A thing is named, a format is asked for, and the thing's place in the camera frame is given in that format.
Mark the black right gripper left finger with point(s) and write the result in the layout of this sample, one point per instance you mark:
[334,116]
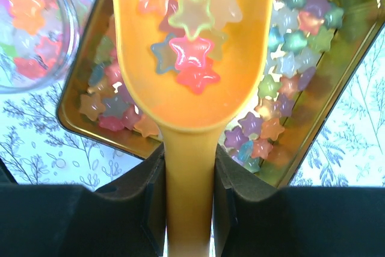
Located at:
[123,218]

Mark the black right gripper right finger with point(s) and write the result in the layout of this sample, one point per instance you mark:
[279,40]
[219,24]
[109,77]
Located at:
[252,218]

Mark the yellow plastic scoop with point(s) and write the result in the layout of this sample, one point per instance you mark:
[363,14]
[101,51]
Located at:
[191,66]

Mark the clear plastic jar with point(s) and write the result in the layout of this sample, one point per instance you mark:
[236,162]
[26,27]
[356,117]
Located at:
[39,40]

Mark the square tin of star candies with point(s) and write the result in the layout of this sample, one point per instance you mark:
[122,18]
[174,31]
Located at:
[316,67]

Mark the floral patterned table mat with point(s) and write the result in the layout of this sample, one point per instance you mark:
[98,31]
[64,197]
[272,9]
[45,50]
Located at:
[37,150]

